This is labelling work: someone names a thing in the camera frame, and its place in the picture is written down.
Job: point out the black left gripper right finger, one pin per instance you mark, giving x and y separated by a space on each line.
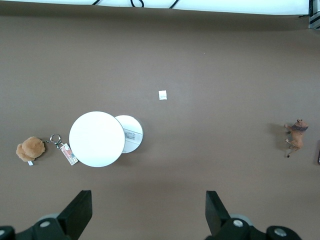
215 215

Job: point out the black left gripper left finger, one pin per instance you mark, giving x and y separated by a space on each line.
72 217

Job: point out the brown lion figurine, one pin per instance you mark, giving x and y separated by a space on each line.
297 140

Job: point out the white desk lamp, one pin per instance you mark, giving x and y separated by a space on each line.
96 138

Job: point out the small square tape patch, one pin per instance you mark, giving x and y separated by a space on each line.
162 95

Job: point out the aluminium frame post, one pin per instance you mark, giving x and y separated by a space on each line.
315 22

